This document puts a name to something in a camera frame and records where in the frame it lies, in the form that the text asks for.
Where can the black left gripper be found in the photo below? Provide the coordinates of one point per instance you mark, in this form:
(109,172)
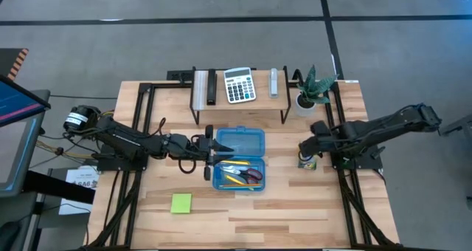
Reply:
(208,149)

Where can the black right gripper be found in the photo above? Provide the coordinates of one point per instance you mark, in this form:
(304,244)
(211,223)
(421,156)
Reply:
(313,145)

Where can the yellow green crayon box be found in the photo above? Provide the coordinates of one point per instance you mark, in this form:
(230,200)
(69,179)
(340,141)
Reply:
(308,164)

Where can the blue plastic pencil box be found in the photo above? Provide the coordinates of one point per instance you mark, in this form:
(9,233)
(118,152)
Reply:
(239,142)

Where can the yellow pencil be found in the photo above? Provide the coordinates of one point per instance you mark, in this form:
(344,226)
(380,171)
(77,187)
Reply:
(235,181)

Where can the orange pencil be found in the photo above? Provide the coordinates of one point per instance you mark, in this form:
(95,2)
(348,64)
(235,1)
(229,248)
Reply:
(239,185)

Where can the green sticky note pad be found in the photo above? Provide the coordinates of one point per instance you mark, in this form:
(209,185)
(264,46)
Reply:
(181,203)

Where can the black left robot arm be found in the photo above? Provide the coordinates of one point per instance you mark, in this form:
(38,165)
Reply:
(121,140)

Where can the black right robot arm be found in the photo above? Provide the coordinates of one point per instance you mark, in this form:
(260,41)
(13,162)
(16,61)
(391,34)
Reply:
(376,127)

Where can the snake plant in white pot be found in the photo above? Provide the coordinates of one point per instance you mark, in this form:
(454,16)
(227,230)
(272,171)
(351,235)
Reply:
(311,90)

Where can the wooden shelf riser black legs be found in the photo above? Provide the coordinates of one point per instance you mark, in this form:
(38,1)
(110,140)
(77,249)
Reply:
(263,101)

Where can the black stapler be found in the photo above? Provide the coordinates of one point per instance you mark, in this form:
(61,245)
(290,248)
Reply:
(211,86)

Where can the grey desk calculator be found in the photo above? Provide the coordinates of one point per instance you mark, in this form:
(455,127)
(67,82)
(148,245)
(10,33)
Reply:
(239,85)

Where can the white stapler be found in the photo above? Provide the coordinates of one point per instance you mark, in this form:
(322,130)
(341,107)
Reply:
(273,83)

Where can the black power strip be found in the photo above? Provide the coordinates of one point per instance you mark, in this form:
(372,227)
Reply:
(178,75)

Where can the grey metal stand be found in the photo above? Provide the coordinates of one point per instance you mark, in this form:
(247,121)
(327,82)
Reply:
(457,125)

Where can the white printed paper sheet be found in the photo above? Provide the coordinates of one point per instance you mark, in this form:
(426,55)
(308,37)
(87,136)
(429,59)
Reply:
(79,184)

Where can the tilted monitor screen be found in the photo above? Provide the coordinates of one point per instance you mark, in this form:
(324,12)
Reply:
(16,103)

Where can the orange black striped panel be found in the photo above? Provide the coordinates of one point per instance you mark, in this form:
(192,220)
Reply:
(14,62)

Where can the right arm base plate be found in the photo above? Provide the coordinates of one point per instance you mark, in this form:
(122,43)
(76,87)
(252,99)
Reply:
(363,162)

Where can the black aluminium table frame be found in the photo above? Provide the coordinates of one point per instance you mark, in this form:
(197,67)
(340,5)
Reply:
(138,103)

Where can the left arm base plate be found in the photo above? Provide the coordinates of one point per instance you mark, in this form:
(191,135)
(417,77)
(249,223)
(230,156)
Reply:
(110,164)

